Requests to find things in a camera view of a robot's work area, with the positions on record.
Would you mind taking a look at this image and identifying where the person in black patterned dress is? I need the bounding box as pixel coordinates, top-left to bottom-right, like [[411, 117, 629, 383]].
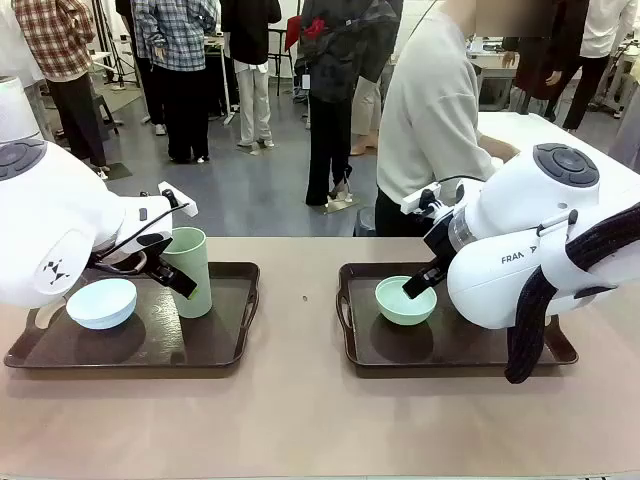
[[292, 0, 397, 208]]

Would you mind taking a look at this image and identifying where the person in black top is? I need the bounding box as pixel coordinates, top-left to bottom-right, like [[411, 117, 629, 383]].
[[219, 0, 284, 149]]

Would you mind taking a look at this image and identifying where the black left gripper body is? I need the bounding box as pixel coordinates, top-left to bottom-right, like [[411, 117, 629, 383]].
[[90, 231, 177, 282]]

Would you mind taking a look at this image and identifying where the person in red plaid shirt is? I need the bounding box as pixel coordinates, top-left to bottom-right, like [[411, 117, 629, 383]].
[[12, 0, 110, 172]]

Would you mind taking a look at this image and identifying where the person in dark red skirt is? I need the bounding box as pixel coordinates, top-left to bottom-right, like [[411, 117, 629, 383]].
[[502, 34, 587, 102]]

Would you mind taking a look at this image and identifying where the person in white shirt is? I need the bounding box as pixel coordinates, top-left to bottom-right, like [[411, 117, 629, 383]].
[[546, 0, 640, 132]]

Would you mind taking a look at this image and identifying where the person in blue plaid shirt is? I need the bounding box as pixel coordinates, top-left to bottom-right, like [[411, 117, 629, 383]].
[[131, 0, 222, 164]]

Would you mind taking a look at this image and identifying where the black stool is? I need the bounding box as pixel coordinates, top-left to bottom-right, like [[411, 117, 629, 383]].
[[88, 92, 125, 137]]

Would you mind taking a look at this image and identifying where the pale green bowl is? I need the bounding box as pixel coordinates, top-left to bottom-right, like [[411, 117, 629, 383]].
[[375, 275, 438, 327]]

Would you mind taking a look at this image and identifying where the light blue bowl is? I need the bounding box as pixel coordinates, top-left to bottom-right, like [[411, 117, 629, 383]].
[[65, 278, 138, 330]]

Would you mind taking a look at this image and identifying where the dark brown plastic tray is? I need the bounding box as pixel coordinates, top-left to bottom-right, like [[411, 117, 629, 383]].
[[3, 261, 262, 370], [335, 262, 580, 367]]

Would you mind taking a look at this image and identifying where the white cylindrical air purifier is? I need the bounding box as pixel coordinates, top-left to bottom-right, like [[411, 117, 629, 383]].
[[0, 75, 42, 145]]

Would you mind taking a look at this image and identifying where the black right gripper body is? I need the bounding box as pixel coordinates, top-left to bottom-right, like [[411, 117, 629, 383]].
[[422, 214, 456, 275]]

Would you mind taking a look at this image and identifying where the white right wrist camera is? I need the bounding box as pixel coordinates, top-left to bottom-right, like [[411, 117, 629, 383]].
[[401, 183, 446, 221]]

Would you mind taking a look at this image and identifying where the person in white sweater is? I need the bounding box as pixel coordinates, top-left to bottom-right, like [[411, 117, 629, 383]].
[[374, 8, 521, 238]]

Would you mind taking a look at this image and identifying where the silver floor plate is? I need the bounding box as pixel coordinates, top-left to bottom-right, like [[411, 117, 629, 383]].
[[323, 193, 361, 216]]

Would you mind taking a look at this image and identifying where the person's right forearm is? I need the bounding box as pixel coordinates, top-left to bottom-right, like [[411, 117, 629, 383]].
[[477, 132, 503, 157]]

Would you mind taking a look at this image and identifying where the pale green tall cup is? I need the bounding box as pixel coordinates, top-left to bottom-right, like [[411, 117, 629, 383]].
[[162, 226, 214, 320]]

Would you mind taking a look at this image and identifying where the thin black cable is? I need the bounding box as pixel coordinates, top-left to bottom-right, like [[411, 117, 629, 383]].
[[98, 201, 192, 262]]

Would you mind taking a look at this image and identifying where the grey plastic stool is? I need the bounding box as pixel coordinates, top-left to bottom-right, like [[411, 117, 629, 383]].
[[354, 206, 380, 238]]

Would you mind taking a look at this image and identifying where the person in beige trousers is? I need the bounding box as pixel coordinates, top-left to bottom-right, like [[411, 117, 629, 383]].
[[348, 74, 384, 157]]

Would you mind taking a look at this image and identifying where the black braided cable sleeve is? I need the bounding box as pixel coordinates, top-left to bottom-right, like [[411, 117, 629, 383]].
[[504, 202, 640, 385]]

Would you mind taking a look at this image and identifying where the white table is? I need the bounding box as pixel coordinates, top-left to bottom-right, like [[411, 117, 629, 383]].
[[477, 110, 640, 176]]

